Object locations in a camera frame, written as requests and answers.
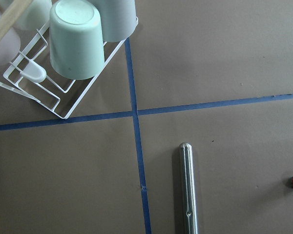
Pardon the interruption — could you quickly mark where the wooden pestle stick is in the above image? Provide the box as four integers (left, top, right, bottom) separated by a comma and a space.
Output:
0, 0, 32, 41

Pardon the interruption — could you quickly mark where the pink cup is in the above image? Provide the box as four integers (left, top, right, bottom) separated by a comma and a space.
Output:
0, 28, 21, 66

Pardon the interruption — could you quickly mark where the green cup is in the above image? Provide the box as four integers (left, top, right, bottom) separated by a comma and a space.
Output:
49, 0, 105, 80

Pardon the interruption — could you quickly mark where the white cup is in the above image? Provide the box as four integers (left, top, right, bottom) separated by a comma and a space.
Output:
14, 0, 52, 31

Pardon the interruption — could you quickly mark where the white wire cup rack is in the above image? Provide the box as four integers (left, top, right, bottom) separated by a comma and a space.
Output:
0, 16, 139, 120

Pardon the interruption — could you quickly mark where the grey-green cup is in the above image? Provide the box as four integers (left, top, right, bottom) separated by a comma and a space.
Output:
90, 0, 136, 42

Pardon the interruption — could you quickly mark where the steel muddler with black cap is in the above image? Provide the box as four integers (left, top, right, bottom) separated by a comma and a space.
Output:
179, 142, 199, 234

